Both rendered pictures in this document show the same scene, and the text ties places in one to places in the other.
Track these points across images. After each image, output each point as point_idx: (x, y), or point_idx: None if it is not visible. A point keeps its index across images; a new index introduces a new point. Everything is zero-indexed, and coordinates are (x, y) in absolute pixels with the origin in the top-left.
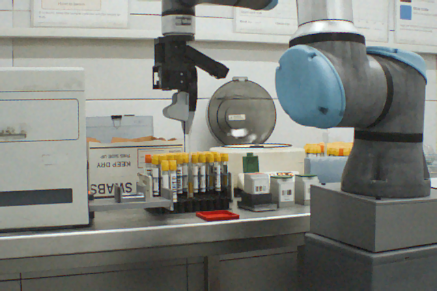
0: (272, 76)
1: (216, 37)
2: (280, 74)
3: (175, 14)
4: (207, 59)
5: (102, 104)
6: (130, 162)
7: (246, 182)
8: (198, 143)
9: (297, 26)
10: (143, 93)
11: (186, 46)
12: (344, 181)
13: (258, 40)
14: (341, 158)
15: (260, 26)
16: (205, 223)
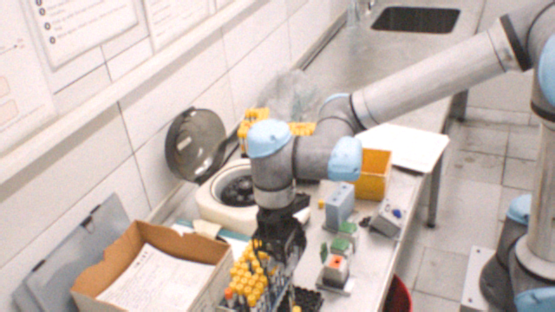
0: (190, 78)
1: (150, 73)
2: (537, 306)
3: (285, 188)
4: (302, 203)
5: (66, 219)
6: (205, 303)
7: (329, 271)
8: (155, 184)
9: (199, 11)
10: (98, 177)
11: None
12: (508, 308)
13: (181, 53)
14: (351, 189)
15: (173, 30)
16: None
